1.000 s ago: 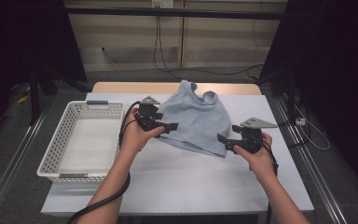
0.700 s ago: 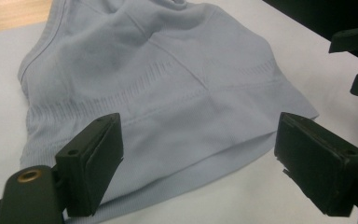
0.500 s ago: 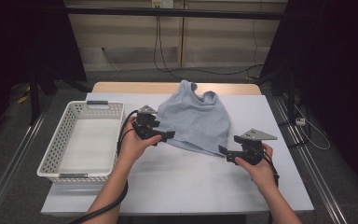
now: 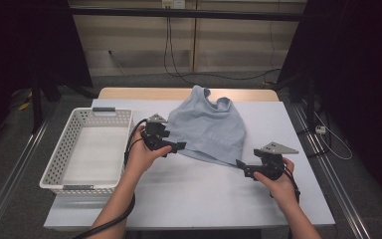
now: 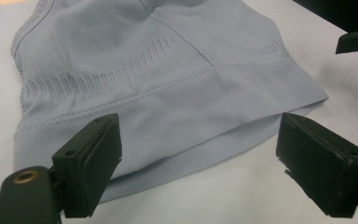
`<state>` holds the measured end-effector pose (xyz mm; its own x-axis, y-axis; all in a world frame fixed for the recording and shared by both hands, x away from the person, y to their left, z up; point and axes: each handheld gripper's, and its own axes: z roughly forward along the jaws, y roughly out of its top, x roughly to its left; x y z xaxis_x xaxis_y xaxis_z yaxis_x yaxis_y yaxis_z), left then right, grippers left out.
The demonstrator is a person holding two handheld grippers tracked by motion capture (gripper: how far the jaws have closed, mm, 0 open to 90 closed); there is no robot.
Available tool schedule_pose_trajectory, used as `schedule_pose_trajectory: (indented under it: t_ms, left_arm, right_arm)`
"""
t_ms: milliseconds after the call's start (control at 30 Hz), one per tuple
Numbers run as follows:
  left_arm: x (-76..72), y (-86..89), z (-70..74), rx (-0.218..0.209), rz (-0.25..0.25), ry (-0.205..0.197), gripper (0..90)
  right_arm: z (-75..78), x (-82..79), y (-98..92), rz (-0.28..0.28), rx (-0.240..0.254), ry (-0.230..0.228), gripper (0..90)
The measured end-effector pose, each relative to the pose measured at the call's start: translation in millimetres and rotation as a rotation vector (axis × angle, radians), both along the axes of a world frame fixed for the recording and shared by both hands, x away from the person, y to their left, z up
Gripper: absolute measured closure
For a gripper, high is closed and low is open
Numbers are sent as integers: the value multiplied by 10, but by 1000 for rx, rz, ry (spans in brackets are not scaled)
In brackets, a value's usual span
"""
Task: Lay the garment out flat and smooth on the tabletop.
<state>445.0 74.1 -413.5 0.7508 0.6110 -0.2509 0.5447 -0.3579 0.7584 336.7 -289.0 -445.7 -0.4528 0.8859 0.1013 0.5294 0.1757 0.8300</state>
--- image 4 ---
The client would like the right hand-held gripper black cable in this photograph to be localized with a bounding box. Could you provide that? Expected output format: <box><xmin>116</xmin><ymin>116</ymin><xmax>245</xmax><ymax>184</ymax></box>
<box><xmin>282</xmin><ymin>165</ymin><xmax>302</xmax><ymax>205</ymax></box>

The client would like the black horizontal bar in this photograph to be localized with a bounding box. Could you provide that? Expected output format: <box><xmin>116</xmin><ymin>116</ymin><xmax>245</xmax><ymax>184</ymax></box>
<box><xmin>69</xmin><ymin>7</ymin><xmax>308</xmax><ymax>23</ymax></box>

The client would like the black power cable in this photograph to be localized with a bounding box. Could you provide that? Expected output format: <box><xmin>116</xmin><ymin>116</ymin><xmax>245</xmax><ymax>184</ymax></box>
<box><xmin>163</xmin><ymin>15</ymin><xmax>208</xmax><ymax>89</ymax></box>
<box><xmin>168</xmin><ymin>15</ymin><xmax>283</xmax><ymax>82</ymax></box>

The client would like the black curtain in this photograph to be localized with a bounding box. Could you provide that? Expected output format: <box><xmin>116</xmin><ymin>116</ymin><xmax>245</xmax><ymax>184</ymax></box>
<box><xmin>276</xmin><ymin>0</ymin><xmax>382</xmax><ymax>213</ymax></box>
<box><xmin>0</xmin><ymin>0</ymin><xmax>94</xmax><ymax>153</ymax></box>

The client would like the white wall socket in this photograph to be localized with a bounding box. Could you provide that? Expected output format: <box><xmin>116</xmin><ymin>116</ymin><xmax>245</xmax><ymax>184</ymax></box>
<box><xmin>161</xmin><ymin>0</ymin><xmax>187</xmax><ymax>10</ymax></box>

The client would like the wooden table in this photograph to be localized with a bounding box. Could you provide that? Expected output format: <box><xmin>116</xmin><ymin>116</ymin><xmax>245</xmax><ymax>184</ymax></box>
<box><xmin>97</xmin><ymin>87</ymin><xmax>281</xmax><ymax>103</ymax></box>

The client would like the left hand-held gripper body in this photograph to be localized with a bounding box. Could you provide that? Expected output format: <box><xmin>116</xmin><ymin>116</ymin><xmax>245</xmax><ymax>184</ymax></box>
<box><xmin>141</xmin><ymin>114</ymin><xmax>172</xmax><ymax>151</ymax></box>

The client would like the person's right hand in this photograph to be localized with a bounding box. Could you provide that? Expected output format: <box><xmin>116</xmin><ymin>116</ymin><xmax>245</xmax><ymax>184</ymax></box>
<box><xmin>253</xmin><ymin>157</ymin><xmax>301</xmax><ymax>213</ymax></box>

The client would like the person's left hand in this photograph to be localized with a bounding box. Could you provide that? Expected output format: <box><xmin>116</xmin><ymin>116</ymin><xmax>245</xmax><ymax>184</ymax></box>
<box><xmin>124</xmin><ymin>124</ymin><xmax>173</xmax><ymax>177</ymax></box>

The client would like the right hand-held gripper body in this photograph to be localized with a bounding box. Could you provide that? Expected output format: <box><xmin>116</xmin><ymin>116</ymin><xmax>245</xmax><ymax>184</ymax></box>
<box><xmin>253</xmin><ymin>141</ymin><xmax>299</xmax><ymax>182</ymax></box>

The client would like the metal floor rail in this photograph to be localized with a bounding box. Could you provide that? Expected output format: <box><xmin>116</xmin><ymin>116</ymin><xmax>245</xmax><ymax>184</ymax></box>
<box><xmin>291</xmin><ymin>103</ymin><xmax>373</xmax><ymax>239</ymax></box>
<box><xmin>0</xmin><ymin>108</ymin><xmax>58</xmax><ymax>239</ymax></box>

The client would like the thin white cable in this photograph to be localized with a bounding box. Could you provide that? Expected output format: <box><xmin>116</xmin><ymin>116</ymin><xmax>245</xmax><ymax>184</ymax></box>
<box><xmin>312</xmin><ymin>111</ymin><xmax>354</xmax><ymax>161</ymax></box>

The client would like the left hand-held gripper black cable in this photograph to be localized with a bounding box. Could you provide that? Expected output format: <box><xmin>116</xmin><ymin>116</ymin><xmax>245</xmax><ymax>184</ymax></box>
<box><xmin>73</xmin><ymin>119</ymin><xmax>149</xmax><ymax>239</ymax></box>

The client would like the light blue tank top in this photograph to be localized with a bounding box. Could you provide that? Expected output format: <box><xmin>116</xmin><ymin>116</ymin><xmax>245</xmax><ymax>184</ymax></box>
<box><xmin>163</xmin><ymin>85</ymin><xmax>248</xmax><ymax>168</ymax></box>

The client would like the hand-held gripper black cable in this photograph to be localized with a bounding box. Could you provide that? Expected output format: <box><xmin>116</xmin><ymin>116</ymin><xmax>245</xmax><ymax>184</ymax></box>
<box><xmin>282</xmin><ymin>165</ymin><xmax>302</xmax><ymax>205</ymax></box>
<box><xmin>73</xmin><ymin>119</ymin><xmax>149</xmax><ymax>239</ymax></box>

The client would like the white perforated plastic basket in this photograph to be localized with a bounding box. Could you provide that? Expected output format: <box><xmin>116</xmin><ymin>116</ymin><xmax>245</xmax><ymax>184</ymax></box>
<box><xmin>39</xmin><ymin>107</ymin><xmax>135</xmax><ymax>197</ymax></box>

